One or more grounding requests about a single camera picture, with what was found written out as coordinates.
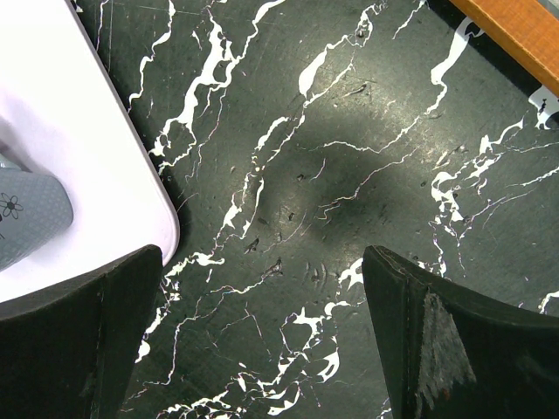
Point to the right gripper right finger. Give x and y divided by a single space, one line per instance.
450 352

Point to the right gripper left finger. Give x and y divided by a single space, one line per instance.
68 350

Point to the grey mug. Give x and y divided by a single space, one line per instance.
35 208

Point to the lavender plastic tray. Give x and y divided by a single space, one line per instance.
62 117

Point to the wooden shelf rack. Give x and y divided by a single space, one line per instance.
526 30

